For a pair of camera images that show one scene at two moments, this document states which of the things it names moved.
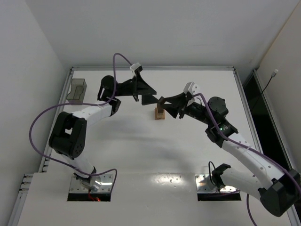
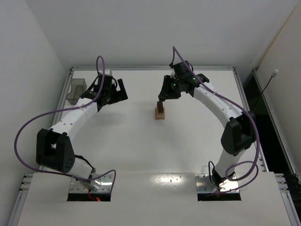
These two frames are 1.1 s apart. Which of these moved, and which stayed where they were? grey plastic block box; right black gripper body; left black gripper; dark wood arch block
Moved: right black gripper body; left black gripper
Stayed: grey plastic block box; dark wood arch block
